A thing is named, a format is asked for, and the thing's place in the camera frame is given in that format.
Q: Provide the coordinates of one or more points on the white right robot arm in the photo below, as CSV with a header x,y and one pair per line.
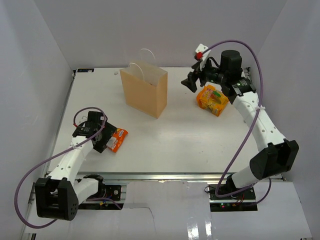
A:
x,y
276,154

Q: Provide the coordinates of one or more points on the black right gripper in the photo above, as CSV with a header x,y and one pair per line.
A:
x,y
192,78

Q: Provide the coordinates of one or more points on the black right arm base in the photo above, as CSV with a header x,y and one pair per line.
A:
x,y
240,202

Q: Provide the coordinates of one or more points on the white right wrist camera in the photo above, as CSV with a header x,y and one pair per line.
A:
x,y
202,53

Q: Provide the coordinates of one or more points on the orange yellow candy bag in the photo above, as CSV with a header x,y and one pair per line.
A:
x,y
212,99

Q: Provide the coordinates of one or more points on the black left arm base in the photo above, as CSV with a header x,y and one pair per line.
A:
x,y
112,192

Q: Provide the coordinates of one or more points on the orange Fox's candy bag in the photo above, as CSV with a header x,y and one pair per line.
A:
x,y
117,139

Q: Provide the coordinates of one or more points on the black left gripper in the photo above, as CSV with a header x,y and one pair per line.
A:
x,y
108,130

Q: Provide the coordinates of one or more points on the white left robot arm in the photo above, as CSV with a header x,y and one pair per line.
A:
x,y
59,195

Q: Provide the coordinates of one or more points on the blue label left corner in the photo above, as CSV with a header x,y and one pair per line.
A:
x,y
85,70

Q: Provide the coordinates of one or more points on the brown paper bag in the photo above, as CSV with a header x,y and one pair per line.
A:
x,y
145,87

